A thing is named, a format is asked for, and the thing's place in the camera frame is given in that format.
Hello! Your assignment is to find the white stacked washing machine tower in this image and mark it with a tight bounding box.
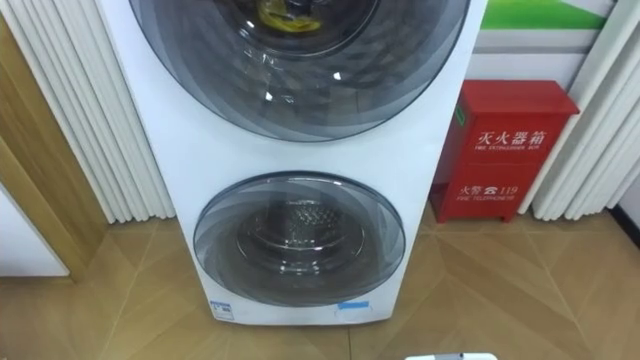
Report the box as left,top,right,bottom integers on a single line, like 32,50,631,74
94,0,489,327

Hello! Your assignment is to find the yellow item inside drum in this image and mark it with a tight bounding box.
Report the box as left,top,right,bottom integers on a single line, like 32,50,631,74
257,0,324,34

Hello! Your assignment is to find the red fire extinguisher box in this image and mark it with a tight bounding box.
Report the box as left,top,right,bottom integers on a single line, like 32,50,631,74
428,79,581,224

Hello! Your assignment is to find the white pleated curtain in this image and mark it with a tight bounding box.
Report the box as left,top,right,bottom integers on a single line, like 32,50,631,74
516,0,640,222
0,0,177,225

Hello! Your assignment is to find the green and white wall poster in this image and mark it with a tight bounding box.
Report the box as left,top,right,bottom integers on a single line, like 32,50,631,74
465,0,619,92

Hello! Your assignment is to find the wooden door frame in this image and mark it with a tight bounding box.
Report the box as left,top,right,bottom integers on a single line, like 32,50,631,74
0,14,109,284

